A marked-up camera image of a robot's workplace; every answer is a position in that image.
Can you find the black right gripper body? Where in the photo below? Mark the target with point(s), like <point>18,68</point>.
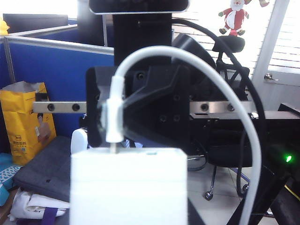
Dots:
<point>140,42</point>

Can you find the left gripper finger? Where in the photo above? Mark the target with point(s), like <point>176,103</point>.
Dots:
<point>193,216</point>

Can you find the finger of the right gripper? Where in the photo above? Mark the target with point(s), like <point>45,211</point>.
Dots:
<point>95,122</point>
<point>164,110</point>

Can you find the white charging adapter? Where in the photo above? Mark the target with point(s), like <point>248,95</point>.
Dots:
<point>129,187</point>

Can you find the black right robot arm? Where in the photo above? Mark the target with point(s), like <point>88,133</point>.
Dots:
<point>197,61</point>

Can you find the white rounded plastic object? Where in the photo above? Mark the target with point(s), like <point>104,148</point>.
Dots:
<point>78,140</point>

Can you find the dark background screen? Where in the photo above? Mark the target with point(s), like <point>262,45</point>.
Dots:
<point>93,28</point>

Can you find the blue office partition panel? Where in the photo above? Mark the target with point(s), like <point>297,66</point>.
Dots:
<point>63,36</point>
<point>70,65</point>

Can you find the white window blinds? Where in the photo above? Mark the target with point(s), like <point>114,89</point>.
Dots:
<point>201,21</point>
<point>288,47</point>

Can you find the grey felt sleeve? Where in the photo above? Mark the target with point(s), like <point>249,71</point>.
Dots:
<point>47,168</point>

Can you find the yellow paper bag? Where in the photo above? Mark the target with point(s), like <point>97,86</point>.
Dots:
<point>21,122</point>

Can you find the black office chair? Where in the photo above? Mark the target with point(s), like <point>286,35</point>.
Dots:
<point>230,43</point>

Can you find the santa claus decoration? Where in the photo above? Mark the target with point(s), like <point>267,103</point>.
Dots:
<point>234,17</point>

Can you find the teal white patterned package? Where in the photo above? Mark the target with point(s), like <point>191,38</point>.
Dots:
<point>8,171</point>

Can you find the white cloth bag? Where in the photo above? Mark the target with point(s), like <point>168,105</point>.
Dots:
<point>30,204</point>

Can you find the black background monitor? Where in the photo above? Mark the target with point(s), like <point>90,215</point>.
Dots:
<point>35,22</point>

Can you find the small hanging ornament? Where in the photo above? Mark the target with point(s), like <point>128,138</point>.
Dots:
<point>264,2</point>

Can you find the yellow duck toy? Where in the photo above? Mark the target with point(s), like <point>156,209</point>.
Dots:
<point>3,28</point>

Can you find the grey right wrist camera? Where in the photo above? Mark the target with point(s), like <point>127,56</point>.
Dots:
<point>140,5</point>

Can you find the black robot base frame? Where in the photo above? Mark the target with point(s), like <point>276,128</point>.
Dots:
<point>281,140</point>

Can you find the white door frame post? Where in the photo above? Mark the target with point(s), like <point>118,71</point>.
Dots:
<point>269,47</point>

